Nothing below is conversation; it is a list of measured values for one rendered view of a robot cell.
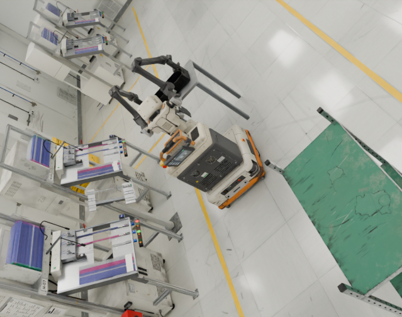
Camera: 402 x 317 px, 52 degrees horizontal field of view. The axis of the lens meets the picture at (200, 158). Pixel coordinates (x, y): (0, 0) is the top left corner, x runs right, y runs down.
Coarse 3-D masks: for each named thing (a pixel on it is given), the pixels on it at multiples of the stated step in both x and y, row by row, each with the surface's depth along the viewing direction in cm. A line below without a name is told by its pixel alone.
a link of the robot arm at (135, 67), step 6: (132, 66) 375; (138, 66) 373; (138, 72) 374; (144, 72) 374; (150, 78) 376; (156, 78) 378; (156, 84) 380; (162, 84) 378; (168, 84) 379; (162, 90) 383
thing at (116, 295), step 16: (144, 256) 440; (160, 256) 459; (144, 272) 420; (160, 272) 438; (96, 288) 428; (112, 288) 405; (128, 288) 389; (144, 288) 403; (160, 288) 420; (112, 304) 392; (144, 304) 396; (160, 304) 403
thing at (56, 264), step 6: (54, 234) 399; (60, 234) 398; (54, 240) 393; (60, 240) 393; (54, 246) 387; (54, 252) 381; (60, 252) 383; (54, 258) 376; (54, 264) 371; (60, 264) 373; (54, 270) 365; (60, 270) 369; (54, 276) 369
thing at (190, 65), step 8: (192, 64) 435; (192, 72) 424; (208, 72) 456; (192, 80) 418; (216, 80) 461; (184, 88) 423; (192, 88) 414; (200, 88) 415; (208, 88) 421; (224, 88) 470; (184, 96) 419; (216, 96) 426; (240, 96) 482; (224, 104) 435; (232, 104) 440; (240, 112) 445; (184, 120) 494
